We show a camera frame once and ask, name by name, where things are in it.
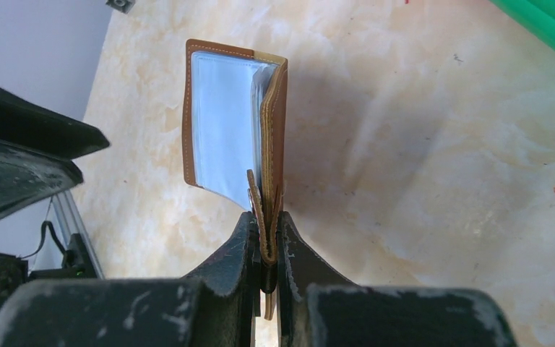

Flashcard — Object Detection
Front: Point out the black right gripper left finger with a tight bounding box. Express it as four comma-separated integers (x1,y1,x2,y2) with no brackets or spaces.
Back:
0,213,259,346

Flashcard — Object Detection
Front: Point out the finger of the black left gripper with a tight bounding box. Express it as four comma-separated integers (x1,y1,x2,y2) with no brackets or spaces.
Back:
0,88,110,220

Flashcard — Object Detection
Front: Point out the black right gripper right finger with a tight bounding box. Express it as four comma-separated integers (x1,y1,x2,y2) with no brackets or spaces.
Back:
277,212,517,346

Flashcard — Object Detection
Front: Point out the brown leather card holder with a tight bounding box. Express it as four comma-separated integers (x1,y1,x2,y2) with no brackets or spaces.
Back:
182,39,288,320

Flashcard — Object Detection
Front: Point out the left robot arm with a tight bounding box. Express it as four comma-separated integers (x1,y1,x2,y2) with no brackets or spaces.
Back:
0,88,110,308

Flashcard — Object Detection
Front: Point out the aluminium front rail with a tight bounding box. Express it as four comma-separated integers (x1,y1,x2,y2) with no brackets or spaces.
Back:
51,191,105,279

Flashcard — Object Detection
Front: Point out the grey metal bracket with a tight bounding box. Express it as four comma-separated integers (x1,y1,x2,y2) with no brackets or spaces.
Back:
106,0,136,14

